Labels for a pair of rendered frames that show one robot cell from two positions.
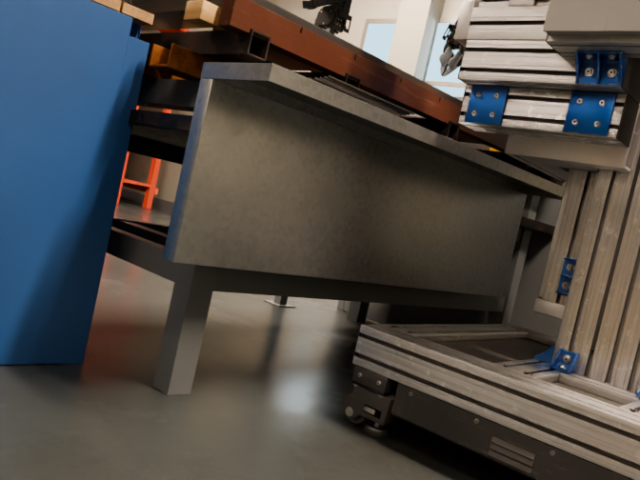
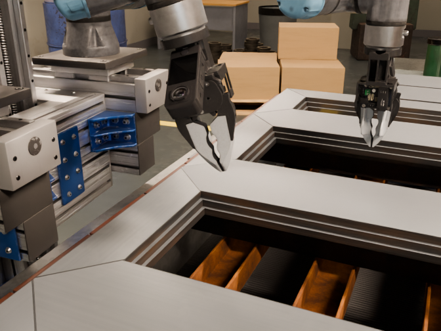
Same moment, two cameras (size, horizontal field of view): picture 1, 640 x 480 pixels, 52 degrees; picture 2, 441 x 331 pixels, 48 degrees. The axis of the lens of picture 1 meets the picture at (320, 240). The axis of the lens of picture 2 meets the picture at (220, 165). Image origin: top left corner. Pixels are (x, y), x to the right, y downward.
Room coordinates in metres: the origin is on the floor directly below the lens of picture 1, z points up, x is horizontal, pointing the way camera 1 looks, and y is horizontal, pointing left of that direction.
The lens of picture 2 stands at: (2.86, -0.52, 1.28)
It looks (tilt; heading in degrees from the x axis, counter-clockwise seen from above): 23 degrees down; 161
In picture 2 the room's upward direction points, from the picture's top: straight up
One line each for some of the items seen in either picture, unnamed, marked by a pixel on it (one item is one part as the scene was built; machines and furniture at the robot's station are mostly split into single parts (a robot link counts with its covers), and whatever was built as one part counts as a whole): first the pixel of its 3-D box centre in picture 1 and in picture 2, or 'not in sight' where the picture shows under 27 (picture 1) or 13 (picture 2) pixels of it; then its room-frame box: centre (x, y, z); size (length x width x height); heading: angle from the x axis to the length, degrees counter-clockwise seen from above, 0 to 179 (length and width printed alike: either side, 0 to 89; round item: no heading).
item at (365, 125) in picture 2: not in sight; (365, 127); (2.02, 0.10, 0.95); 0.06 x 0.03 x 0.09; 137
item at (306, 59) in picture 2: not in sight; (278, 66); (-1.29, 1.51, 0.35); 1.26 x 0.96 x 0.71; 57
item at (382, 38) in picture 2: not in sight; (385, 36); (2.03, 0.12, 1.13); 0.08 x 0.08 x 0.05
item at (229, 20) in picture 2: not in sight; (202, 25); (-4.57, 1.81, 0.34); 1.27 x 0.66 x 0.69; 51
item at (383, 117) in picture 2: not in sight; (380, 129); (2.04, 0.12, 0.95); 0.06 x 0.03 x 0.09; 137
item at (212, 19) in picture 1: (203, 13); not in sight; (1.36, 0.34, 0.79); 0.06 x 0.05 x 0.04; 47
